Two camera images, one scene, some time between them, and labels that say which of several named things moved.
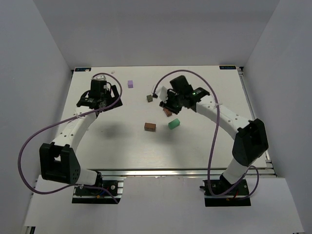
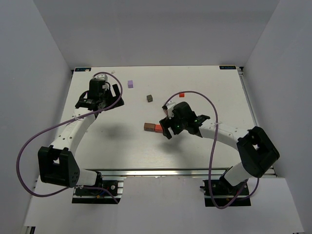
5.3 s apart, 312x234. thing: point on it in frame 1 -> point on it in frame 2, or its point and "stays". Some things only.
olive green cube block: (149, 98) stays
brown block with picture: (149, 126) stays
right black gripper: (171, 105) -> (169, 125)
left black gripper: (113, 98) stays
